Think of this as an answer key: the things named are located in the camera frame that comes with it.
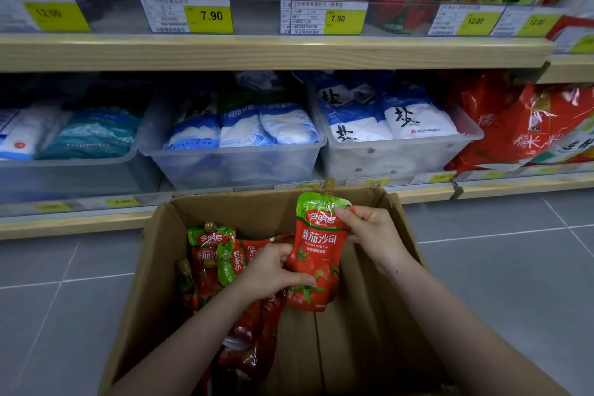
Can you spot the person's left hand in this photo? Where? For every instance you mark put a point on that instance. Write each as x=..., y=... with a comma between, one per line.
x=264, y=272

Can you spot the person's right hand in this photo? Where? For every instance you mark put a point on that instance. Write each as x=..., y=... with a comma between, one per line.
x=378, y=235

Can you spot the person's right thumb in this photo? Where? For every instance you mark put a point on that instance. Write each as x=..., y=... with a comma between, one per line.
x=349, y=218

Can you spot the person's left thumb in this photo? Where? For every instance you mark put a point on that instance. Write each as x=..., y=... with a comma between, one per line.
x=299, y=280

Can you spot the red green ketchup pouch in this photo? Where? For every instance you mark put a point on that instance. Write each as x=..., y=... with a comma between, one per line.
x=234, y=256
x=206, y=252
x=315, y=252
x=187, y=286
x=255, y=340

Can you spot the person's right forearm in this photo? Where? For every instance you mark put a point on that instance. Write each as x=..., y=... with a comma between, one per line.
x=459, y=335

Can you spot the person's left forearm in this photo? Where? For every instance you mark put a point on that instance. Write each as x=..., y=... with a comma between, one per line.
x=181, y=344

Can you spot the clear plastic bin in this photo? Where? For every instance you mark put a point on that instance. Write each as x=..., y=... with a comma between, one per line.
x=69, y=177
x=394, y=156
x=232, y=166

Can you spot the brown cardboard box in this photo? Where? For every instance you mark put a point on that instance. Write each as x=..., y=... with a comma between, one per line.
x=362, y=344

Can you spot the white salt bag black print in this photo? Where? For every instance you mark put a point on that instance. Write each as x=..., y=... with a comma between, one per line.
x=417, y=117
x=352, y=117

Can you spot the blue white salt bag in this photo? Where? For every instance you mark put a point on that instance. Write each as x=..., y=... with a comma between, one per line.
x=290, y=124
x=243, y=126
x=195, y=129

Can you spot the short wooden shelf board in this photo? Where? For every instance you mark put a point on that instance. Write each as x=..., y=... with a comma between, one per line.
x=524, y=186
x=568, y=68

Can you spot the long wooden shelf board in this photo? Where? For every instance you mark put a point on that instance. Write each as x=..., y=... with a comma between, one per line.
x=69, y=224
x=278, y=53

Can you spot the red rice flour bag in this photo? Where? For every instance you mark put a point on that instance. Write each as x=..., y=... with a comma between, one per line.
x=506, y=126
x=568, y=145

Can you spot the row of shelf price labels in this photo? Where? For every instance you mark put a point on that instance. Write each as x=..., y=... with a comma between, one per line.
x=209, y=15
x=120, y=201

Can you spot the teal salt bag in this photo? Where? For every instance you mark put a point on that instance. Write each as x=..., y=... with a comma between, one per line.
x=93, y=136

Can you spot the clear plastic shelf rail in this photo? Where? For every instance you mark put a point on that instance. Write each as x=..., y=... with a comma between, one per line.
x=116, y=10

